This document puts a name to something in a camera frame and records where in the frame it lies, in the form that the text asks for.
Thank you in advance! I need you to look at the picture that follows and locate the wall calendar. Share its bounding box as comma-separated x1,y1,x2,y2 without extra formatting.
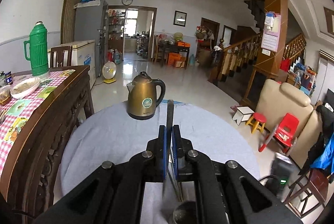
261,12,281,52

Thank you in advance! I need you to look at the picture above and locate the red yellow small stool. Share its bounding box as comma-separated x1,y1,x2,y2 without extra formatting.
246,112,267,134

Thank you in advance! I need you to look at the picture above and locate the wooden dining chair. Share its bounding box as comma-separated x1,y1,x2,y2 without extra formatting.
50,46,72,68

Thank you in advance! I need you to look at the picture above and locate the framed wall picture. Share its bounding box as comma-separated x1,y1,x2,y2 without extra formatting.
173,11,187,27

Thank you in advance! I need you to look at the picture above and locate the white bowl with food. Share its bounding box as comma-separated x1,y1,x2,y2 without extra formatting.
10,77,41,99

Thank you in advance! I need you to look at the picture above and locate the black power bank device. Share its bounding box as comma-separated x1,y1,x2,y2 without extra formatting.
264,153,295,199

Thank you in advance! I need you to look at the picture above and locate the bronze electric kettle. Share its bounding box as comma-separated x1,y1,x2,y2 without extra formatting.
127,71,166,120

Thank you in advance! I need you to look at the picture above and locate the white chest freezer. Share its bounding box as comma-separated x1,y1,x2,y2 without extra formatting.
48,40,96,88

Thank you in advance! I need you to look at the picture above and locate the dark side table with boxes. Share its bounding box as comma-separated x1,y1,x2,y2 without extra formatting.
157,41,191,68

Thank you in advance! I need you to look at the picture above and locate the red checkered tablecloth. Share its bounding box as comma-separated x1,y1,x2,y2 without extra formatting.
1,70,75,170

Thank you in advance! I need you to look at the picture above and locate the wooden pillar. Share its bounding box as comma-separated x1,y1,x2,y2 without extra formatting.
239,0,289,110

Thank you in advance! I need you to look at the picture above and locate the grey refrigerator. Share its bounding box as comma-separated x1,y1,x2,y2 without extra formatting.
74,0,108,77

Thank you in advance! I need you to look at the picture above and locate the black-handled utensil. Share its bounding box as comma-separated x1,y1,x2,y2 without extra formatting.
162,99,183,202

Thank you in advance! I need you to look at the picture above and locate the metal utensil cup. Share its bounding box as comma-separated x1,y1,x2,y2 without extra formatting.
169,201,197,224

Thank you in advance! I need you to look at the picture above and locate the round wall clock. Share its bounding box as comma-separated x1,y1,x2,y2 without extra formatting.
121,0,133,6

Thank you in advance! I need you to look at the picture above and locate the white small step stool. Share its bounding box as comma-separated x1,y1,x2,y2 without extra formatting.
232,106,254,125

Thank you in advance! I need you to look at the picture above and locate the dark carved wooden table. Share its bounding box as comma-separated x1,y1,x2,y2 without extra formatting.
1,66,94,223

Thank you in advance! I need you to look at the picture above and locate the beige leather armchair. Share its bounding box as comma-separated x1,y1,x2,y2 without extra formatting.
256,79,322,168

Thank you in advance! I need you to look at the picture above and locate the grey round tablecloth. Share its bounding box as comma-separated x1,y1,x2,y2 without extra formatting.
59,99,261,224

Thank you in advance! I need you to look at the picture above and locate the green thermos flask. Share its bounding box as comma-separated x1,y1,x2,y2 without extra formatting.
24,21,49,77

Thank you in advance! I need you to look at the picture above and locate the red plastic child chair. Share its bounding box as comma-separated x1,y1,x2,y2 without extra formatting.
258,113,299,156

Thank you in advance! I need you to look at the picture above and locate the wooden stair railing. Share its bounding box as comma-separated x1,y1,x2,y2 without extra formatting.
208,32,263,85

